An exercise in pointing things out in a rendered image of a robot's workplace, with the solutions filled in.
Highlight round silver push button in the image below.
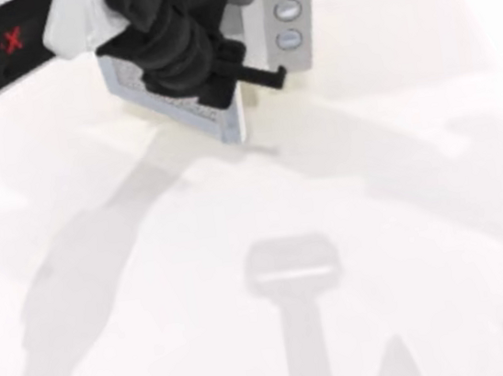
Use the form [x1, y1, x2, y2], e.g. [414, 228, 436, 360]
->
[271, 0, 305, 25]
[272, 26, 305, 53]

